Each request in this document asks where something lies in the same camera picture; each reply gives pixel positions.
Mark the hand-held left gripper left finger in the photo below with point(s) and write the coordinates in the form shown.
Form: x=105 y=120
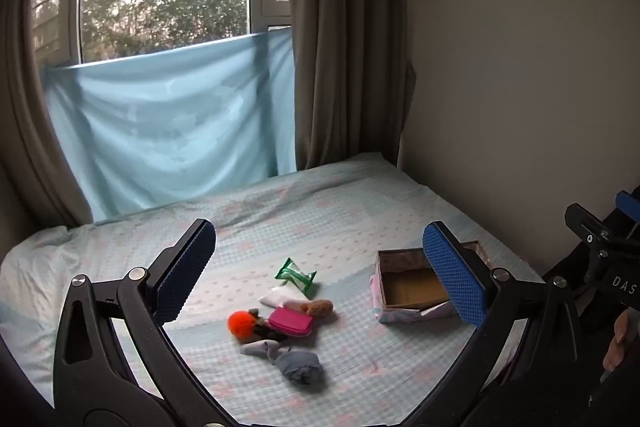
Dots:
x=182 y=277

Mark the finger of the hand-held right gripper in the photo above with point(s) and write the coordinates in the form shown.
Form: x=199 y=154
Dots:
x=629 y=205
x=587 y=224

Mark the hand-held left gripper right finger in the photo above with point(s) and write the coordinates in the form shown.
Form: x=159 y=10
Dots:
x=452 y=277

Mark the patterned cardboard box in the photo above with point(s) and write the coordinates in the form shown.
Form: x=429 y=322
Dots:
x=400 y=292

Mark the orange pompom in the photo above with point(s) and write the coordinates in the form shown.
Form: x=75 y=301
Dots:
x=241 y=324

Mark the white tissue packet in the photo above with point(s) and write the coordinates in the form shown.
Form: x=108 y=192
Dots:
x=277 y=296

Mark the black cloth piece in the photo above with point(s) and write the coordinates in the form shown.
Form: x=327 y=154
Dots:
x=265 y=332

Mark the grey sock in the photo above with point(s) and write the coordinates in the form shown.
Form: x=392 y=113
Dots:
x=257 y=348

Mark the green tissue packet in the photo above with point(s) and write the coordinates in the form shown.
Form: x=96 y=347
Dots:
x=295 y=278

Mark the pink pouch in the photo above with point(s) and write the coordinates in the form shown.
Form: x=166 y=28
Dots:
x=292 y=321

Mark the brown plush toy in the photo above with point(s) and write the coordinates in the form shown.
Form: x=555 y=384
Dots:
x=320 y=307

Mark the blue-grey sock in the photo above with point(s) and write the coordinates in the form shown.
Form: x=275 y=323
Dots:
x=300 y=368

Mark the person's right hand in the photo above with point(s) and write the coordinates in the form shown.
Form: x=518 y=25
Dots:
x=619 y=339

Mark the bed with checked sheet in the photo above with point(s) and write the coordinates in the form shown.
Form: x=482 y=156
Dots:
x=325 y=217

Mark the light blue window cloth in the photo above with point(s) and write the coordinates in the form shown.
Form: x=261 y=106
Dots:
x=165 y=122

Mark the dark side curtain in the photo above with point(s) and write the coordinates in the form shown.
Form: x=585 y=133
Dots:
x=25 y=107

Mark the brown curtain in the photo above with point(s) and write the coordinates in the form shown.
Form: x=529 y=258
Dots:
x=345 y=32

